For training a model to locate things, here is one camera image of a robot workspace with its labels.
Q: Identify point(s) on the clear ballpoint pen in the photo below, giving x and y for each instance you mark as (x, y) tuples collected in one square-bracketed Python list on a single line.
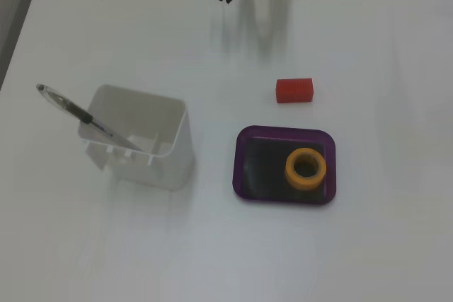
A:
[(79, 114)]

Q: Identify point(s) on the red cube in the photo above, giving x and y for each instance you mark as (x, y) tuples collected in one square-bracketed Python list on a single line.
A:
[(294, 91)]

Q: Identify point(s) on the white plastic box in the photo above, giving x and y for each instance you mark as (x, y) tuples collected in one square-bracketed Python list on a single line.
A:
[(177, 160)]

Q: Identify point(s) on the yellow tape roll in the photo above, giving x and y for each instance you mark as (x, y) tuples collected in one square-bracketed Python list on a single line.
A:
[(304, 184)]

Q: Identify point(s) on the purple tray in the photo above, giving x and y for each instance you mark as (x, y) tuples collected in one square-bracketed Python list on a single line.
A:
[(244, 174)]

